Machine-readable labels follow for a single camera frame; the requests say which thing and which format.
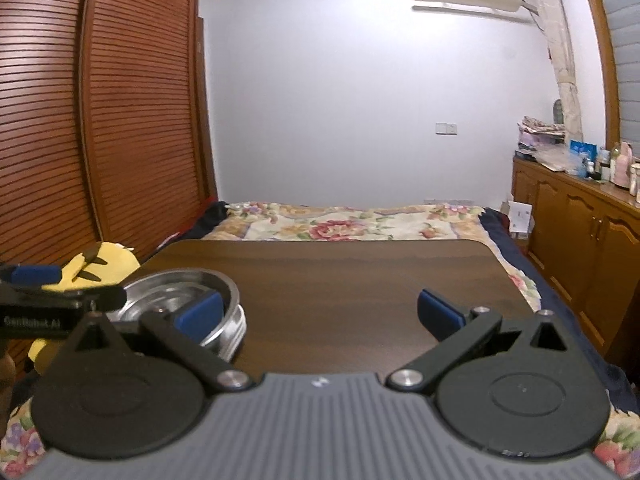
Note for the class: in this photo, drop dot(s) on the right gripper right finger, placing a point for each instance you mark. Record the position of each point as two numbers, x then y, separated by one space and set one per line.
521 388

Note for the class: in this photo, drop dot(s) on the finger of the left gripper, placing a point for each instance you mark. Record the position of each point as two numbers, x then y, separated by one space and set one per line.
104 298
31 276

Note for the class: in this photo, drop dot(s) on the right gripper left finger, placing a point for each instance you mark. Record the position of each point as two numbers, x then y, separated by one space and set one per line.
119 391

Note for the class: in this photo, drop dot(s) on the large steel bowl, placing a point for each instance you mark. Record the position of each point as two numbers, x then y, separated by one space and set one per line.
202 304

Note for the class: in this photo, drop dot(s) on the yellow plush toy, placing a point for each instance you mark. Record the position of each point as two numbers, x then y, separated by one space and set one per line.
102 264

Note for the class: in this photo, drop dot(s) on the dark clothes on bed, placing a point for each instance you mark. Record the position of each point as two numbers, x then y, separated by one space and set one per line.
211 216

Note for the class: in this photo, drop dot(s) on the white paper box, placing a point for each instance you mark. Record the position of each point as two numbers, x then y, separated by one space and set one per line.
520 217

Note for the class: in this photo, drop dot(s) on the floral bed quilt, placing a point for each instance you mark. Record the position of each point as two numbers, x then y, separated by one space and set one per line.
443 221

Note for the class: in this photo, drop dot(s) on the wooden sideboard cabinet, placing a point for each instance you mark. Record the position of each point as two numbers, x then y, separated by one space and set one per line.
585 243

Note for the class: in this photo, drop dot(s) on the wooden louvered wardrobe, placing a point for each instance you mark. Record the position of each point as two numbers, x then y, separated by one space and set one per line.
104 135

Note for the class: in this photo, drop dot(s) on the pink bottle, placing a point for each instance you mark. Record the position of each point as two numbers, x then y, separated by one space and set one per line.
621 174

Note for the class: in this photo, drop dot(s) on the blue photo card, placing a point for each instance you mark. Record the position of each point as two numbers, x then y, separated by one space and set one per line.
586 153

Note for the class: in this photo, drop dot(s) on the stack of folded cloths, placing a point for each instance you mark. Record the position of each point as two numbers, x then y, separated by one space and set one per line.
536 137

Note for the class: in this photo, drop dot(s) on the cream curtain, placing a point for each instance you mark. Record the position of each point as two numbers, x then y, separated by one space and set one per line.
554 25

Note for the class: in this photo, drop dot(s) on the grey window blind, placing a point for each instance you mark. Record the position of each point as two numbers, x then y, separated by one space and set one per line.
623 24

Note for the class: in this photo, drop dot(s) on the white wall switch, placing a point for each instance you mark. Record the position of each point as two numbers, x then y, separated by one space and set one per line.
446 129

